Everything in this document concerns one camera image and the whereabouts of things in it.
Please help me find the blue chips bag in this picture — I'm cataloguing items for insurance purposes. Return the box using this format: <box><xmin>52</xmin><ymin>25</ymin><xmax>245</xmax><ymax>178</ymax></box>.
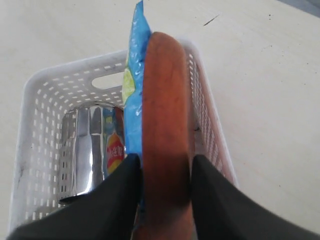
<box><xmin>122</xmin><ymin>0</ymin><xmax>152</xmax><ymax>167</ymax></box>

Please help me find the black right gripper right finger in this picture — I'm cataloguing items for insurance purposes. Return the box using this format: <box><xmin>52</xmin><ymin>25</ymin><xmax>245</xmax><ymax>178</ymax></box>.
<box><xmin>191</xmin><ymin>155</ymin><xmax>320</xmax><ymax>240</ymax></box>

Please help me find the shiny steel cup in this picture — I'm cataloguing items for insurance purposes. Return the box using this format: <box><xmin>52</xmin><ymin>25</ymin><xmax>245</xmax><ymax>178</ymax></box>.
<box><xmin>57</xmin><ymin>102</ymin><xmax>125</xmax><ymax>205</ymax></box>

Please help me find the brown round plate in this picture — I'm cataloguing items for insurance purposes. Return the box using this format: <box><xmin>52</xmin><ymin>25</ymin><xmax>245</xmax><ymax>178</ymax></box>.
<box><xmin>133</xmin><ymin>32</ymin><xmax>195</xmax><ymax>240</ymax></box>

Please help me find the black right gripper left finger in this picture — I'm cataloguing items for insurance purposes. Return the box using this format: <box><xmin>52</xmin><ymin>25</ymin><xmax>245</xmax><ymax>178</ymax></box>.
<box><xmin>8</xmin><ymin>154</ymin><xmax>142</xmax><ymax>240</ymax></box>

